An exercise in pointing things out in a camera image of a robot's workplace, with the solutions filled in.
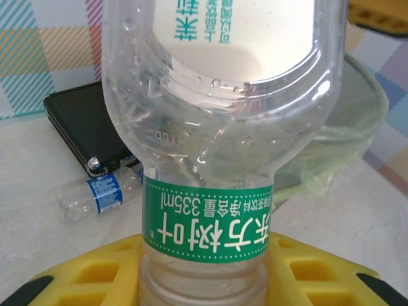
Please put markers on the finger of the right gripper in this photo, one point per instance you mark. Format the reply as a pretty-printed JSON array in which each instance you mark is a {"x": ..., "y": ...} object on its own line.
[{"x": 382, "y": 16}]

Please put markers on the clear bottle green neck label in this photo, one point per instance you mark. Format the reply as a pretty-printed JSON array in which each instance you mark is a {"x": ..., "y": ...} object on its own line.
[{"x": 223, "y": 127}]

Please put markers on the grey round waste bin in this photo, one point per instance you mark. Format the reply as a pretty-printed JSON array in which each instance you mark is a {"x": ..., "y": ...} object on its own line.
[{"x": 350, "y": 102}]

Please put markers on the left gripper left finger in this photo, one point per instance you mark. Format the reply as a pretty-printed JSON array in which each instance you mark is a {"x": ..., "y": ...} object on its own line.
[{"x": 79, "y": 280}]

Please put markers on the black flat case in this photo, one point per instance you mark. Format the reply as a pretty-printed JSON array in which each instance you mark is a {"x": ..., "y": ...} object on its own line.
[{"x": 79, "y": 121}]

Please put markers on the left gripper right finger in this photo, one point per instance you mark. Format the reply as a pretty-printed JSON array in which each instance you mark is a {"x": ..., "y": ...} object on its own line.
[{"x": 318, "y": 280}]

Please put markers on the clear bottle dark blue band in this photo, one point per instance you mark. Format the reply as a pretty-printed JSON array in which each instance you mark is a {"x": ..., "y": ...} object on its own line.
[{"x": 105, "y": 194}]

